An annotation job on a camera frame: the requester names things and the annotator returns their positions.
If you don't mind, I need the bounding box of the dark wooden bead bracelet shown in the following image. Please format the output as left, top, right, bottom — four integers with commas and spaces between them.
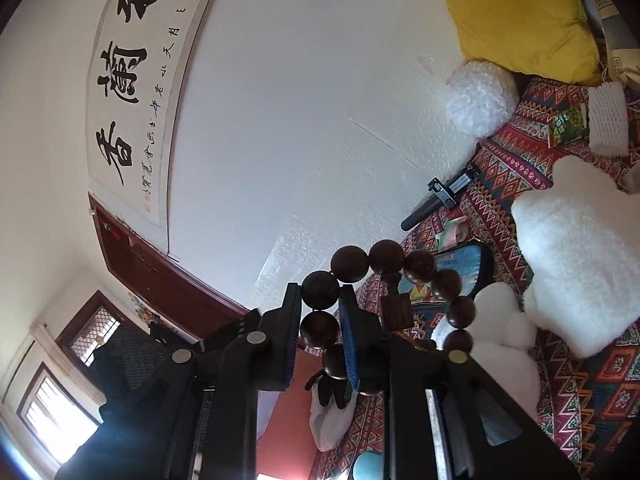
300, 240, 477, 396

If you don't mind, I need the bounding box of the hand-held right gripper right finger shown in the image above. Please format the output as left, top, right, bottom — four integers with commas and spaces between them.
337, 287, 581, 480

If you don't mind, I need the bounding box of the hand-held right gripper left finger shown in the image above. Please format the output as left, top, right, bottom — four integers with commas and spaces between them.
55, 282, 305, 480

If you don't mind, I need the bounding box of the wooden frame window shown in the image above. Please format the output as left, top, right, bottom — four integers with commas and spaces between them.
15, 362, 101, 466

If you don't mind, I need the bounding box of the patterned red blanket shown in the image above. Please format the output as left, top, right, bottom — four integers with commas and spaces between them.
310, 75, 640, 480

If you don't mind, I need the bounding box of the black selfie stick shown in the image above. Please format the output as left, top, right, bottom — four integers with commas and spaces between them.
400, 162, 482, 232

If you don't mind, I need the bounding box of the large white plush toy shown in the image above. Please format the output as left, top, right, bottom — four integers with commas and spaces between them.
430, 282, 543, 426

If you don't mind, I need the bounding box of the white plastic bag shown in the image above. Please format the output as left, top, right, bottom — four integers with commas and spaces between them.
309, 387, 358, 453

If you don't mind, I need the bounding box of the dark door curtain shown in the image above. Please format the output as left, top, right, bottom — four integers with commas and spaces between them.
90, 330, 201, 421

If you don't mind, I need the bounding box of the black glove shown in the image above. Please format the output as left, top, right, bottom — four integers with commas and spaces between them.
305, 367, 353, 410

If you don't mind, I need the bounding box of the red cardboard box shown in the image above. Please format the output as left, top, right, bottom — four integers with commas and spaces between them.
257, 347, 361, 480

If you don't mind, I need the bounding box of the green packet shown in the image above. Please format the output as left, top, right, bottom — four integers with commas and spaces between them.
550, 105, 588, 148

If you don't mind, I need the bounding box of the teal rounded object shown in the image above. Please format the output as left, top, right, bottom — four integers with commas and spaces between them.
352, 450, 386, 480

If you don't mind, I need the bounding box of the lattice transom window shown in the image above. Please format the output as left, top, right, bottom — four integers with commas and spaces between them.
57, 292, 123, 368

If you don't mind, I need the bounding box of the picture-printed oval case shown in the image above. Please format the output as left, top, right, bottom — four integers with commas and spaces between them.
407, 240, 496, 306

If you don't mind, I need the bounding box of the white fluffy ball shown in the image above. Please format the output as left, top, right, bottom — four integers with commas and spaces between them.
445, 60, 521, 138

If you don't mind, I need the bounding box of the calligraphy wall scroll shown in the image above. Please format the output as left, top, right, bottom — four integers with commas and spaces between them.
85, 0, 231, 256

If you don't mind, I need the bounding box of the pink green striped pouch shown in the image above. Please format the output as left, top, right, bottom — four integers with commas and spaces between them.
432, 216, 471, 256

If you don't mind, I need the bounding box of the yellow pillow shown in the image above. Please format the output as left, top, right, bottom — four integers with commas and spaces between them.
425, 0, 603, 86

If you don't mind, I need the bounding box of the beige cloth bag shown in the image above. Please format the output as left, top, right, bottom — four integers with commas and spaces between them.
580, 0, 640, 91

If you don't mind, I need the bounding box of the white foam net sleeve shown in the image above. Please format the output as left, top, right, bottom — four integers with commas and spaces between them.
587, 82, 628, 156

